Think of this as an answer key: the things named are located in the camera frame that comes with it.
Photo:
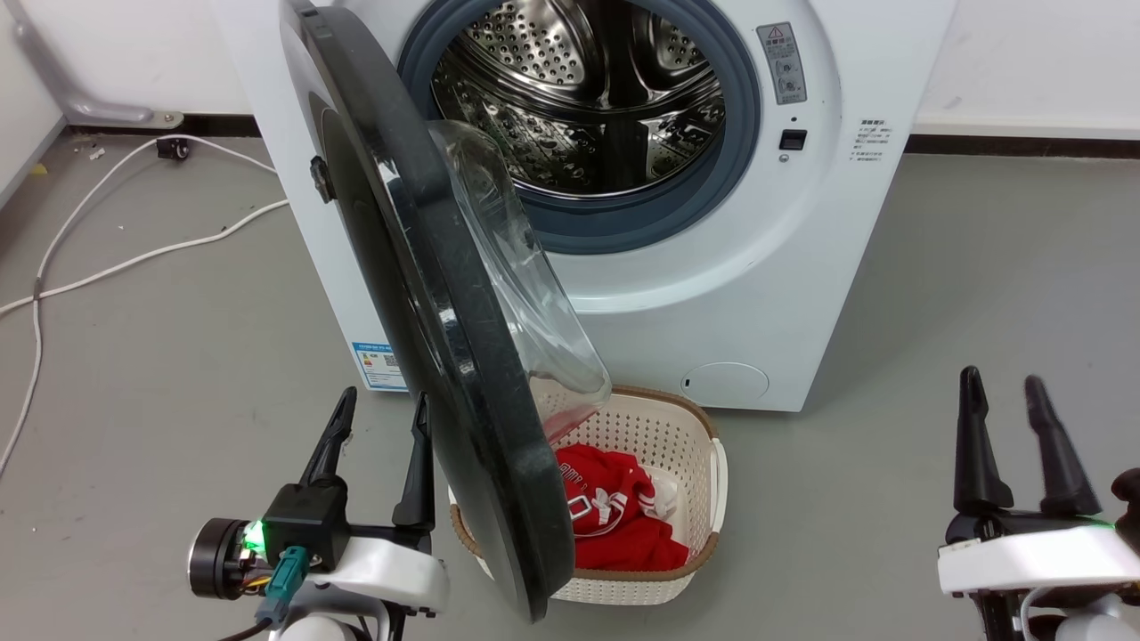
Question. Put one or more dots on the grey rubber door gasket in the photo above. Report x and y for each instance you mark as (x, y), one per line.
(623, 218)

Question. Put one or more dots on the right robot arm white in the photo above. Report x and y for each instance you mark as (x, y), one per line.
(1069, 619)

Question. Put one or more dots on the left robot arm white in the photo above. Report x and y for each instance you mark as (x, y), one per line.
(325, 628)

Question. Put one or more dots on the round white filter cover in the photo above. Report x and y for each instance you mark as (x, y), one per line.
(726, 382)

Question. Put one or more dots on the small text label sticker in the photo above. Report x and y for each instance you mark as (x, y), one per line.
(871, 141)

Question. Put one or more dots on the white cloth garment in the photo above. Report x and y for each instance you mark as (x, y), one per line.
(663, 494)

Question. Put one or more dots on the red printed garment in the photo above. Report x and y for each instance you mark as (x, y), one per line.
(614, 516)

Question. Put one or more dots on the white front-load washing machine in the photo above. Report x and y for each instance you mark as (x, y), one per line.
(802, 294)

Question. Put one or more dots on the black floor plug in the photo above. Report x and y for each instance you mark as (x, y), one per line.
(174, 149)

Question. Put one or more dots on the blue white energy label sticker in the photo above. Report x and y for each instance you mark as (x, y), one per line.
(378, 365)

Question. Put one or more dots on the stainless steel washer drum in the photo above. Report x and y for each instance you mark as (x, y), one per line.
(588, 98)

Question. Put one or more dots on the black door lock socket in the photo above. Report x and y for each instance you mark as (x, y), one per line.
(793, 140)

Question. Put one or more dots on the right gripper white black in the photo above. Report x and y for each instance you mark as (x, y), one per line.
(1033, 556)

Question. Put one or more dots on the black round washing machine door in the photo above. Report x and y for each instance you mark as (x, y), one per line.
(427, 267)

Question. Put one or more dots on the grey warning label sticker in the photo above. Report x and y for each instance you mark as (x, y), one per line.
(782, 62)

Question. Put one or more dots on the cream plastic laundry basket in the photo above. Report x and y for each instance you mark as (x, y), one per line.
(686, 445)

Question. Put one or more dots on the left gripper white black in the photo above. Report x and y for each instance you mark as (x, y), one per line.
(374, 570)

